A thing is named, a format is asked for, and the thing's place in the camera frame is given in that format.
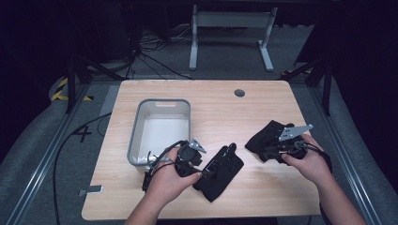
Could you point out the white metal desk frame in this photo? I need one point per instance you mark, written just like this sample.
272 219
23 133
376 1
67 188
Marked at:
233 19

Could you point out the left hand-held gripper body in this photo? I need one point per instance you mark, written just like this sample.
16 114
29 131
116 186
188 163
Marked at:
189 155

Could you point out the black metal stand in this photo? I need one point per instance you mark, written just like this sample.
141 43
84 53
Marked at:
327 87
71 84

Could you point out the black glove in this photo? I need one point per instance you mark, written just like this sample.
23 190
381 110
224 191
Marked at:
263 139
223 175

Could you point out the yellow black hazard tape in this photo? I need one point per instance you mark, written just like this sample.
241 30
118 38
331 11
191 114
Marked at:
59 93

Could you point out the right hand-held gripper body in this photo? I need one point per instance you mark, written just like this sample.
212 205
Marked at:
292 132

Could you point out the small grey metal bracket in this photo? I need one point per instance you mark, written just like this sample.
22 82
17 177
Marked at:
94 189

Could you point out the grey plastic bin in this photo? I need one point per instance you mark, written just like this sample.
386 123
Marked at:
161 134

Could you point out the person's right hand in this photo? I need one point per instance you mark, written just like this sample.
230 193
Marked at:
313 165

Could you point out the person's left hand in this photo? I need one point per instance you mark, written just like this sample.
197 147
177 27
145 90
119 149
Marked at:
167 184

